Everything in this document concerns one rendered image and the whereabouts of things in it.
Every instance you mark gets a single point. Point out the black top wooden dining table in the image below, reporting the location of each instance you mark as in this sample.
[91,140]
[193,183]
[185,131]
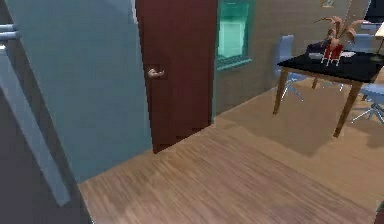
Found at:
[346,68]

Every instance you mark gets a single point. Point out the dark red room door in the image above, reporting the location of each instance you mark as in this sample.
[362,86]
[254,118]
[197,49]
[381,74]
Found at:
[180,66]

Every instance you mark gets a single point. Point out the green framed window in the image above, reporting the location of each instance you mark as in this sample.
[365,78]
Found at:
[232,33]

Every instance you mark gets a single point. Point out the blue chair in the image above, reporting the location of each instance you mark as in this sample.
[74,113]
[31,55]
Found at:
[365,41]
[373,96]
[286,56]

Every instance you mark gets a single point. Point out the grey bowl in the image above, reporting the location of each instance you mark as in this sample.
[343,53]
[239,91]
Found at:
[315,55]

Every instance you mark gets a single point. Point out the brown plant in red pot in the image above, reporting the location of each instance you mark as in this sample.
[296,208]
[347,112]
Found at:
[335,36]

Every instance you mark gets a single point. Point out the white plate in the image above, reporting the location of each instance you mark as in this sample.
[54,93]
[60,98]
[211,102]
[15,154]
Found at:
[348,54]

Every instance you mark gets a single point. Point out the lamp with pale shade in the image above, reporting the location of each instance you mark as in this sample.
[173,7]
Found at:
[379,43]

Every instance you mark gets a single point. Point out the framed wall picture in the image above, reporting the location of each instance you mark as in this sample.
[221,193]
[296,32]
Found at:
[327,3]

